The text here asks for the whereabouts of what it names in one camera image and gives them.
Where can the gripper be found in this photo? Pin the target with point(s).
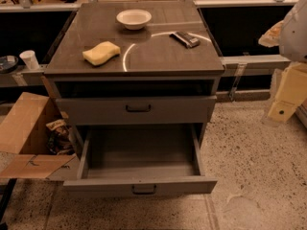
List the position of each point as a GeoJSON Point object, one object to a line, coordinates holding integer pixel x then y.
{"type": "Point", "coordinates": [295, 37]}

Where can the grey drawer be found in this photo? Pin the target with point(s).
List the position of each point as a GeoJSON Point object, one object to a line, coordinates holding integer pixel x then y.
{"type": "Point", "coordinates": [132, 111]}
{"type": "Point", "coordinates": [150, 160]}

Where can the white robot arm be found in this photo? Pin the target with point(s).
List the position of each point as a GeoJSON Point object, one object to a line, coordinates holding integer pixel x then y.
{"type": "Point", "coordinates": [290, 35]}

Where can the grey top drawer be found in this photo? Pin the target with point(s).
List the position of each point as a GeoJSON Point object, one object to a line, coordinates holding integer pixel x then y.
{"type": "Point", "coordinates": [132, 111]}

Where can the grey drawer cabinet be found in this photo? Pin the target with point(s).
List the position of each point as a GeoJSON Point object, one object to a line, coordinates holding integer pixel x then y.
{"type": "Point", "coordinates": [151, 63]}

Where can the white bowl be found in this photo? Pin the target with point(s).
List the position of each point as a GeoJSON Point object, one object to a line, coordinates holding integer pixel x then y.
{"type": "Point", "coordinates": [134, 19]}

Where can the yellow sponge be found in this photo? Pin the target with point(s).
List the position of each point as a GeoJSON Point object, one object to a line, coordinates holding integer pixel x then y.
{"type": "Point", "coordinates": [101, 53]}

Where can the crumpled snack bag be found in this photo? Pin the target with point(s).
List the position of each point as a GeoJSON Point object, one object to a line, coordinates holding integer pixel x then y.
{"type": "Point", "coordinates": [59, 141]}

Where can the white paper cup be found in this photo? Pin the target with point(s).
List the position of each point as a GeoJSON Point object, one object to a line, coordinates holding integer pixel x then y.
{"type": "Point", "coordinates": [29, 59]}

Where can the brown cardboard box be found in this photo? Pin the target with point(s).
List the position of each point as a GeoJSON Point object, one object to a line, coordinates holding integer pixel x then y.
{"type": "Point", "coordinates": [24, 134]}

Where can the metal shelf rail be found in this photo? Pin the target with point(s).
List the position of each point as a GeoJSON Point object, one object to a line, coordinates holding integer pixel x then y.
{"type": "Point", "coordinates": [262, 65]}

